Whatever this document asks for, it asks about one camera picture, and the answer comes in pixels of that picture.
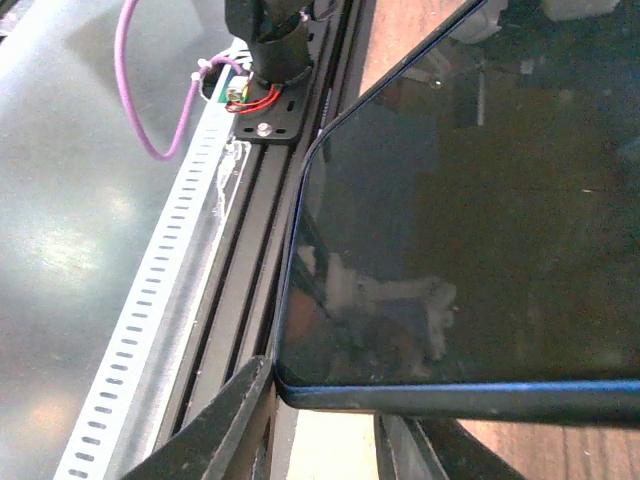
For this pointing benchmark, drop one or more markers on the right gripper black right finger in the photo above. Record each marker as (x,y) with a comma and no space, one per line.
(431,449)

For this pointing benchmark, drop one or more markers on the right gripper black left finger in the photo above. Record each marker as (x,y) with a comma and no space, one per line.
(231,438)

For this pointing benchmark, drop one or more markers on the black phone front table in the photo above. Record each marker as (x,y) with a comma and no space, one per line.
(465,238)

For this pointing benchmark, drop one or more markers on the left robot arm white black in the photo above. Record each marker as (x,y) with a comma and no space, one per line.
(288,41)

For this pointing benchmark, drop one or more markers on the metal sheet front panel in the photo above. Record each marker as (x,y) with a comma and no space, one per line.
(80,197)

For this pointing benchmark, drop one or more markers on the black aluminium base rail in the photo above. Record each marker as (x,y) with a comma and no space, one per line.
(220,311)

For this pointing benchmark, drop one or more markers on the light blue slotted cable duct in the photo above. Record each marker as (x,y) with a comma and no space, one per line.
(206,181)

